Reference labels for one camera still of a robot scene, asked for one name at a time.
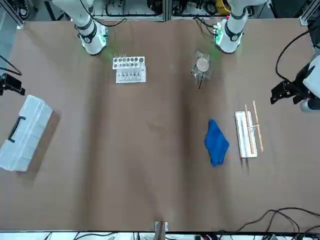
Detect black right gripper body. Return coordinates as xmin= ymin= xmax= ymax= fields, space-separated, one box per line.
xmin=0 ymin=74 xmax=7 ymax=97

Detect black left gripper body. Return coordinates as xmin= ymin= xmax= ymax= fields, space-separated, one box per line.
xmin=291 ymin=71 xmax=312 ymax=105

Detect clear plastic box black handle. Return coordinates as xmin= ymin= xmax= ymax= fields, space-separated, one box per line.
xmin=0 ymin=94 xmax=54 ymax=172

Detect blue rag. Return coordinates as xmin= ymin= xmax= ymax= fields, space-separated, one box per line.
xmin=204 ymin=118 xmax=230 ymax=167

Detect white rag rack wooden rods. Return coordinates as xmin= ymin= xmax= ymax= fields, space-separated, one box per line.
xmin=234 ymin=100 xmax=265 ymax=159

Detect white test tube rack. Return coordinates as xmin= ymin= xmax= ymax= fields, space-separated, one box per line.
xmin=112 ymin=53 xmax=147 ymax=84

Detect short aluminium profile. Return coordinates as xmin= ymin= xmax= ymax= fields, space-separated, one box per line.
xmin=299 ymin=9 xmax=320 ymax=26

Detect clear glass container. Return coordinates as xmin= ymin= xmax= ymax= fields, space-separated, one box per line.
xmin=190 ymin=50 xmax=216 ymax=90

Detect yellow device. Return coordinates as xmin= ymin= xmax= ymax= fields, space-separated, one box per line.
xmin=215 ymin=0 xmax=231 ymax=15

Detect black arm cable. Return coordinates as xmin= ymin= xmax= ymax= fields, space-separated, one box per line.
xmin=275 ymin=31 xmax=312 ymax=82
xmin=0 ymin=54 xmax=23 ymax=76

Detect black cable on table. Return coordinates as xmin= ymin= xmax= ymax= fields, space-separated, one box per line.
xmin=232 ymin=207 xmax=320 ymax=232
xmin=268 ymin=211 xmax=301 ymax=235

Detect aluminium frame behind table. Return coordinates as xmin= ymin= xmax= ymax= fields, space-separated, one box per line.
xmin=93 ymin=0 xmax=173 ymax=23

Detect aluminium profile post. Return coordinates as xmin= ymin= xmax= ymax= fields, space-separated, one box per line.
xmin=154 ymin=220 xmax=169 ymax=240

